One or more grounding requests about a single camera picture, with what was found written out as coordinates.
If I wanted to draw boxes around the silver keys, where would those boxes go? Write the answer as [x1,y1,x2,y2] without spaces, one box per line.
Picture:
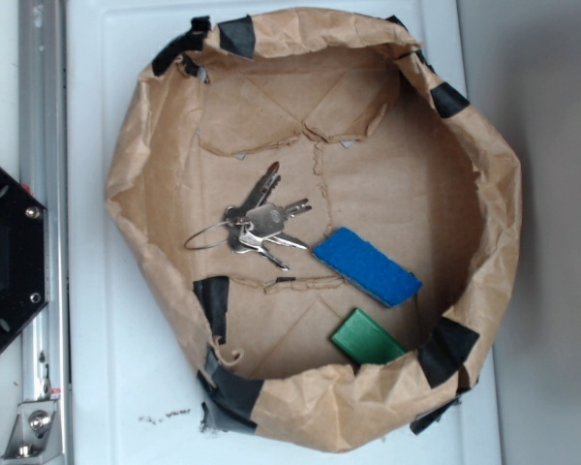
[184,162,312,271]

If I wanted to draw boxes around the brown paper bag container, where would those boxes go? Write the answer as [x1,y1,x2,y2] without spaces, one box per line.
[106,8,522,452]

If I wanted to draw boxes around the blue sponge block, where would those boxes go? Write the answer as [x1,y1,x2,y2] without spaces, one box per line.
[313,228,422,308]

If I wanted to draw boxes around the green rectangular block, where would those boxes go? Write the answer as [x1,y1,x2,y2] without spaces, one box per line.
[330,308,408,365]

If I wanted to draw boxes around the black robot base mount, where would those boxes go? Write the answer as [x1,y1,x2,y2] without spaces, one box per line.
[0,167,47,355]

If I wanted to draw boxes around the aluminium extrusion rail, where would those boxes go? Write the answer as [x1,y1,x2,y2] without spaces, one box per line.
[18,1,73,464]

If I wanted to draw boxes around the silver corner bracket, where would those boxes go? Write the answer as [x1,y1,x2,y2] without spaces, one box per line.
[1,400,62,464]

